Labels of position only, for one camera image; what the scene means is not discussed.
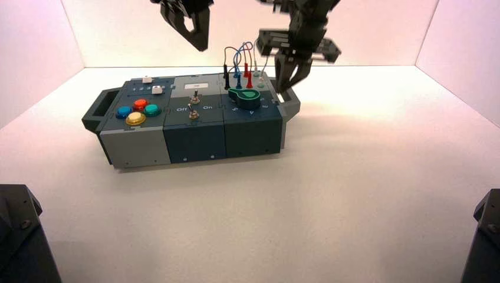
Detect green outlined rotary knob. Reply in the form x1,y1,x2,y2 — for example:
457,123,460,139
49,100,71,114
227,88,261,111

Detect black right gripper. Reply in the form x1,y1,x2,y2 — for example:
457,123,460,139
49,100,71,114
256,8,342,94

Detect banana plug jumper wires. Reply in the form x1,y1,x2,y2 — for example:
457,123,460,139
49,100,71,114
232,41,253,91

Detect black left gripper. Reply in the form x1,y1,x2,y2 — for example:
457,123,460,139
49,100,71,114
150,0,215,52

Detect yellow round push button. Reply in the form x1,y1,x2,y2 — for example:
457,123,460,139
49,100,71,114
124,112,147,127

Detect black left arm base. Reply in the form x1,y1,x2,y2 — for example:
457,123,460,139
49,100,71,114
0,184,63,283

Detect blue grey control box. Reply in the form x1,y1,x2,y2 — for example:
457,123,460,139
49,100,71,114
81,71,301,169

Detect red patch cable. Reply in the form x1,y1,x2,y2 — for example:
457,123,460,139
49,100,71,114
239,42,255,90

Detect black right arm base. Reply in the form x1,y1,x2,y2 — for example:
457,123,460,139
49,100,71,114
460,188,500,283

